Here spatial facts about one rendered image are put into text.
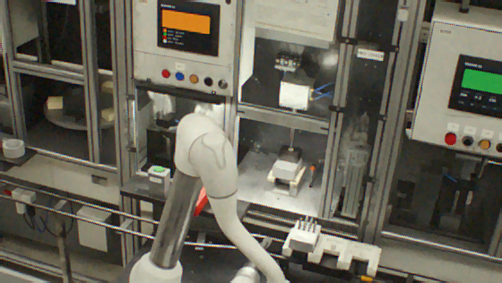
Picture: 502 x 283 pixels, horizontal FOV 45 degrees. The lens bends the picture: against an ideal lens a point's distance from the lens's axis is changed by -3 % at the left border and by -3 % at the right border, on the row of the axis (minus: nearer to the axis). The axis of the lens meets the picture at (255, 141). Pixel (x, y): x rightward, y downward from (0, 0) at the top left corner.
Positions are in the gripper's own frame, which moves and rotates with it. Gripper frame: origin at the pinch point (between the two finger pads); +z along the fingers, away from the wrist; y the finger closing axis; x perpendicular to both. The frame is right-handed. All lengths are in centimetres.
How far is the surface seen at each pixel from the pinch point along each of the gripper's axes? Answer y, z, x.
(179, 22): 77, 17, 45
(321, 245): 0.3, 6.7, -20.4
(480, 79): 76, 17, -64
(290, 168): 15.0, 33.9, 0.9
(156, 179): 12, 7, 50
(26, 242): -88, 52, 161
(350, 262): -0.2, 1.3, -33.0
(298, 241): 4.7, 0.5, -12.5
